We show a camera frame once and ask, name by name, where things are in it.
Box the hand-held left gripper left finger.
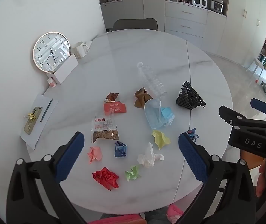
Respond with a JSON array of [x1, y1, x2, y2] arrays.
[[6, 131, 87, 224]]

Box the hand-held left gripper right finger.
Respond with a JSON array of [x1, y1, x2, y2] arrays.
[[175, 132, 257, 224]]

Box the small blue patterned wrapper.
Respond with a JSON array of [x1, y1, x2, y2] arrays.
[[185, 127, 200, 143]]

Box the pink paper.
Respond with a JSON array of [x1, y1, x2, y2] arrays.
[[87, 146, 103, 165]]

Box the yellow paper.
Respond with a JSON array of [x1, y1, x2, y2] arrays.
[[152, 130, 171, 150]]

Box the clear snack wrapper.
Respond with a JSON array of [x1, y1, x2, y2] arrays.
[[91, 111, 120, 143]]

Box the red paper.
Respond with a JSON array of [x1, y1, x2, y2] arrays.
[[92, 167, 120, 191]]

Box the black plastic mesh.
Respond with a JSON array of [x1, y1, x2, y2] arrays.
[[176, 81, 206, 111]]

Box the blue face mask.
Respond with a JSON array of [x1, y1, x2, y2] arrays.
[[160, 107, 175, 127]]

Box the dark blue wrapper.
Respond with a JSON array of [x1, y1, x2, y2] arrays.
[[114, 141, 128, 158]]

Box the white stool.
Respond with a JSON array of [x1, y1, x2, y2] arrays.
[[247, 58, 266, 80]]

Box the white paper sheet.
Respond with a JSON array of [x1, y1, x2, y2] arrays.
[[19, 93, 59, 150]]

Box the white crumpled tissue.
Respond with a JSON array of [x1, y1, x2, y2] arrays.
[[137, 142, 165, 168]]

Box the olive patterned tag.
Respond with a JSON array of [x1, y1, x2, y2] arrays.
[[24, 107, 42, 135]]

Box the green crumpled paper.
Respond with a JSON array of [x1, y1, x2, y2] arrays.
[[124, 165, 141, 181]]

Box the red tissue packet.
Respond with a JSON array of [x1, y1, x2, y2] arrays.
[[104, 101, 127, 114]]

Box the person's grey quilted pants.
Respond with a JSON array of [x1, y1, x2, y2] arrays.
[[144, 209, 171, 224]]

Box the small brown wrapper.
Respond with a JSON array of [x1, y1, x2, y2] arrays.
[[105, 92, 119, 102]]

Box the brown crumpled paper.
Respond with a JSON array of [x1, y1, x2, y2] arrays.
[[134, 87, 153, 109]]

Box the white wardrobe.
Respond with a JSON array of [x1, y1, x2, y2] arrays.
[[217, 0, 266, 69]]

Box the white cardboard box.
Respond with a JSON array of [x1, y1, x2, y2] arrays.
[[53, 54, 79, 84]]

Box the clear plastic bottle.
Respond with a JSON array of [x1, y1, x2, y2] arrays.
[[137, 62, 167, 98]]

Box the white patterned mug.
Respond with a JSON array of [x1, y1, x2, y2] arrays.
[[71, 41, 89, 59]]

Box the silver toaster oven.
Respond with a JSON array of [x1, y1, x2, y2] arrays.
[[208, 0, 224, 13]]

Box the grey chair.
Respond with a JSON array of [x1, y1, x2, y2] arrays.
[[111, 18, 159, 32]]

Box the tall white cabinet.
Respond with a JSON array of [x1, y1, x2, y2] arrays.
[[96, 0, 166, 32]]

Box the round wall clock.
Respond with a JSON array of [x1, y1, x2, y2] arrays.
[[33, 32, 71, 73]]

